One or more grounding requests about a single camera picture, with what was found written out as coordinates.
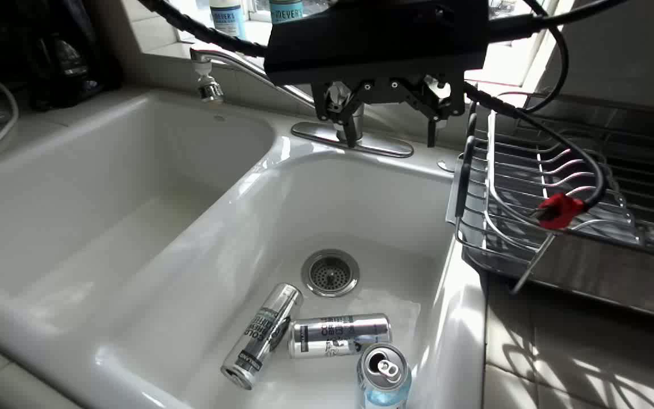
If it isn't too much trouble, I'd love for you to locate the opened blue drink can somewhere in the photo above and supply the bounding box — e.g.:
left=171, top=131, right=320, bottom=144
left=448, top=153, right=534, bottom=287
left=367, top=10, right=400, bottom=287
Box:
left=357, top=342, right=416, bottom=409

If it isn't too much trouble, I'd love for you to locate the metal drain strainer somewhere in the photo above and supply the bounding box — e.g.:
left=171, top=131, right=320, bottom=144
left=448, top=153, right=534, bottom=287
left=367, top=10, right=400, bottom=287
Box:
left=299, top=248, right=362, bottom=299

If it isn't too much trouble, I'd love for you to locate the teal label dish soap bottle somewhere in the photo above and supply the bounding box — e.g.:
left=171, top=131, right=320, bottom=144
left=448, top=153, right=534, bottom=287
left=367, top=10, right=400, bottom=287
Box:
left=267, top=0, right=312, bottom=24

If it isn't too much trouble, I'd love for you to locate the white double basin sink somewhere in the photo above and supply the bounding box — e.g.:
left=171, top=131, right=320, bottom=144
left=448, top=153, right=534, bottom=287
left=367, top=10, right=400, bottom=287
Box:
left=0, top=89, right=488, bottom=409

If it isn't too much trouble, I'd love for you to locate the metal wire dish rack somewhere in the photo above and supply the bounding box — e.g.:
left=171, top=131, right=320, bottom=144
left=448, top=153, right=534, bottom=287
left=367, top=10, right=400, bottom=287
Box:
left=446, top=89, right=654, bottom=327

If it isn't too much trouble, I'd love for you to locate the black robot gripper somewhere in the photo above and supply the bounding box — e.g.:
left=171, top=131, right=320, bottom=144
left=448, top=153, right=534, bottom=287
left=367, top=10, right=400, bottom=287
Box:
left=263, top=0, right=490, bottom=150

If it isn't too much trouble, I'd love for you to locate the red tape piece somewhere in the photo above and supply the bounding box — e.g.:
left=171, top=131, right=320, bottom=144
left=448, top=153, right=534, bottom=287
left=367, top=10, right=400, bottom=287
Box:
left=534, top=189, right=585, bottom=231

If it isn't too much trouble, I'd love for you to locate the thick black corrugated cable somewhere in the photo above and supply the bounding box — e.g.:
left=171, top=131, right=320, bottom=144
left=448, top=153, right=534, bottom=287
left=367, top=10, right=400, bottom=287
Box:
left=139, top=0, right=272, bottom=60

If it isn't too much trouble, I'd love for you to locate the white pump soap bottle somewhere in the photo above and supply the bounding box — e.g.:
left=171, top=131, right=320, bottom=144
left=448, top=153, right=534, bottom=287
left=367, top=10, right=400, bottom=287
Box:
left=206, top=0, right=250, bottom=38

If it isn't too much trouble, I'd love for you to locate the thin black cable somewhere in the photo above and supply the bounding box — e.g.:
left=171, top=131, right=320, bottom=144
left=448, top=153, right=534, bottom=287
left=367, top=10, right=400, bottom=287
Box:
left=458, top=0, right=632, bottom=211

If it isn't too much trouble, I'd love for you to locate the chrome sink faucet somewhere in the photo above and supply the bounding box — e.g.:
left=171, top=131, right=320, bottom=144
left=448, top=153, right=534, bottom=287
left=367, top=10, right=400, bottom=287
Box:
left=188, top=46, right=417, bottom=162

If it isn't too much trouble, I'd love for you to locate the black coffee maker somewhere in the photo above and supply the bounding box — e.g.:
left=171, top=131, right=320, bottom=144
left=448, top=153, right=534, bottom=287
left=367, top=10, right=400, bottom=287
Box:
left=0, top=0, right=127, bottom=114

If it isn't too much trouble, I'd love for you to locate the tall silver drink can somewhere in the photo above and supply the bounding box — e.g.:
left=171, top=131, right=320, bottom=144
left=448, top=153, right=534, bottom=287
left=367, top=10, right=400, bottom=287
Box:
left=217, top=282, right=305, bottom=394

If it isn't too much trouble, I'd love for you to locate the silver can with dark print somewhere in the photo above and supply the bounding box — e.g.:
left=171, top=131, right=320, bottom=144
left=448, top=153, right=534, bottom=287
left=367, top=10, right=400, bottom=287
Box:
left=286, top=311, right=395, bottom=361

